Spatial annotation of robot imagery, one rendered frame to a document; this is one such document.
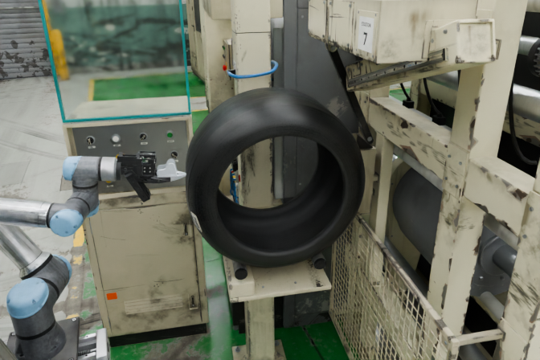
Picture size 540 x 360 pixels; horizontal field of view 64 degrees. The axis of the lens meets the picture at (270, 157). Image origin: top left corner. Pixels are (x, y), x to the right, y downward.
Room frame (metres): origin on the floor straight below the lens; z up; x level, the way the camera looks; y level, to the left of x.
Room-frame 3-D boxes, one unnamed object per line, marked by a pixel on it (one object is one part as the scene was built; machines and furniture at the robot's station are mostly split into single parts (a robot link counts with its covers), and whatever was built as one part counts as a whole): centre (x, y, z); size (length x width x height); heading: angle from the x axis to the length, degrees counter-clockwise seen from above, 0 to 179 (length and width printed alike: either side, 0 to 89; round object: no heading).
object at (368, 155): (1.70, -0.34, 1.05); 0.20 x 0.15 x 0.30; 10
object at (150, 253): (2.02, 0.66, 0.63); 0.56 x 0.41 x 1.27; 100
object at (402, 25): (1.35, -0.32, 1.71); 0.61 x 0.25 x 0.15; 10
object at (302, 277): (1.42, 0.00, 0.80); 0.37 x 0.36 x 0.02; 100
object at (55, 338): (1.09, 0.76, 0.77); 0.15 x 0.15 x 0.10
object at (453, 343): (1.25, -0.37, 0.65); 0.90 x 0.02 x 0.70; 10
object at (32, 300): (1.10, 0.76, 0.88); 0.13 x 0.12 x 0.14; 2
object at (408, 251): (1.97, -0.74, 0.61); 0.33 x 0.06 x 0.86; 100
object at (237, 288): (1.39, 0.14, 0.83); 0.36 x 0.09 x 0.06; 10
